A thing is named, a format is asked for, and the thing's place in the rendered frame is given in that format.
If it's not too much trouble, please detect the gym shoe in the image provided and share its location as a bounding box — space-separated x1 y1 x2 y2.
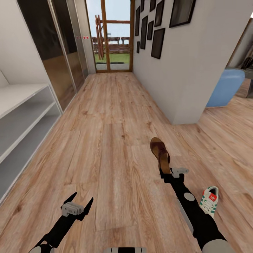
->
199 186 218 218

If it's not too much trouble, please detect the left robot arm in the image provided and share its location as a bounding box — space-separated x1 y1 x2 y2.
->
29 192 93 253

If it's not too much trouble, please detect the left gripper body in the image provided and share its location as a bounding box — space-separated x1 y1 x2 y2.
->
55 212 84 234

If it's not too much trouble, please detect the sandal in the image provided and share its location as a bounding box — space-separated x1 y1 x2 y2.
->
150 137 171 174

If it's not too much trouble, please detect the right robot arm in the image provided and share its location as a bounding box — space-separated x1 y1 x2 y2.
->
160 168 236 253

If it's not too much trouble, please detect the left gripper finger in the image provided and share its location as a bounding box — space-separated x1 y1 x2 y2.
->
64 192 77 204
83 197 93 216

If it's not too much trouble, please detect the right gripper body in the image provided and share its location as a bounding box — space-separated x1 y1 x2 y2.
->
164 173 184 189

